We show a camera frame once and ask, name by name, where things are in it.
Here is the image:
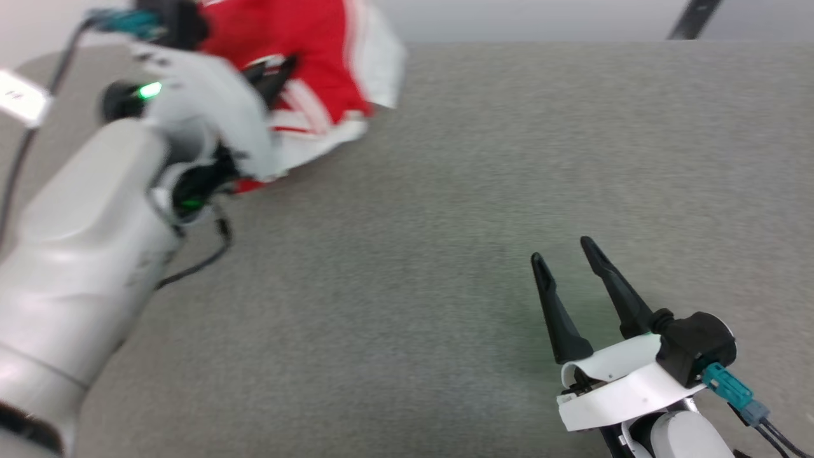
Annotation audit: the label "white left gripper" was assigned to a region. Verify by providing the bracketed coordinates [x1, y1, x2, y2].
[100, 43, 300, 183]

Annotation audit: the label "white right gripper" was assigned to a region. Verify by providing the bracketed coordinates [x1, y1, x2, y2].
[531, 236, 707, 433]

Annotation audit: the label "red and white garment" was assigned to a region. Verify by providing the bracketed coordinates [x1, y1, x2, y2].
[197, 0, 408, 195]

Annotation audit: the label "teal left camera connector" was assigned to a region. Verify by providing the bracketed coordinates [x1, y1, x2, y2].
[85, 9, 161, 40]

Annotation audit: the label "teal camera connector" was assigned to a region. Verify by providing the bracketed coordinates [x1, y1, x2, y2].
[701, 363, 771, 427]
[85, 9, 161, 40]

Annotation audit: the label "teal right camera connector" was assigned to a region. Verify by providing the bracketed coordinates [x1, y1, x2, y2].
[701, 363, 771, 427]

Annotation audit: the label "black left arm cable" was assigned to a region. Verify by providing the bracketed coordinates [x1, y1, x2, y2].
[155, 204, 235, 290]

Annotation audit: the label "black right camera cable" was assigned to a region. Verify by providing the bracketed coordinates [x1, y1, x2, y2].
[731, 407, 814, 458]

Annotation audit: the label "black camera cable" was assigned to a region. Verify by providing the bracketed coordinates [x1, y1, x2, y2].
[0, 19, 91, 250]
[731, 407, 814, 458]

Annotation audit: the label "black left camera cable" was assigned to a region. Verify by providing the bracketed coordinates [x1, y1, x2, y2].
[0, 19, 91, 250]

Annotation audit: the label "white cable tag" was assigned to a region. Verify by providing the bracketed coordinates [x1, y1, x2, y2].
[0, 69, 53, 129]

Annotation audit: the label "metal wall bracket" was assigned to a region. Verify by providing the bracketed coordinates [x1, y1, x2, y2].
[666, 0, 726, 40]

